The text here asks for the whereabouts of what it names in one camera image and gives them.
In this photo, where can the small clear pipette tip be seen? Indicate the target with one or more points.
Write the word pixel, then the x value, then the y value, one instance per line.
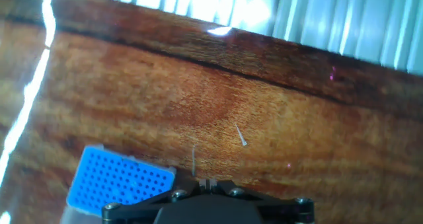
pixel 241 136

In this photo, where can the clear plastic holder lid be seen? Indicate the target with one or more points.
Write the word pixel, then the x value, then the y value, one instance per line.
pixel 77 218

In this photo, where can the blue pipette tip holder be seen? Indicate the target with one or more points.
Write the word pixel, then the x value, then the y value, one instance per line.
pixel 122 181

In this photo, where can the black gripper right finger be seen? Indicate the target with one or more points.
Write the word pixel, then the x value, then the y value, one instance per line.
pixel 284 205

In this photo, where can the glossy dark wooden board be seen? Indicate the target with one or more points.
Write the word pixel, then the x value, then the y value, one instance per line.
pixel 297 134

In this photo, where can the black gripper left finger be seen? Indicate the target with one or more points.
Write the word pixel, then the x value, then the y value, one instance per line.
pixel 142 204

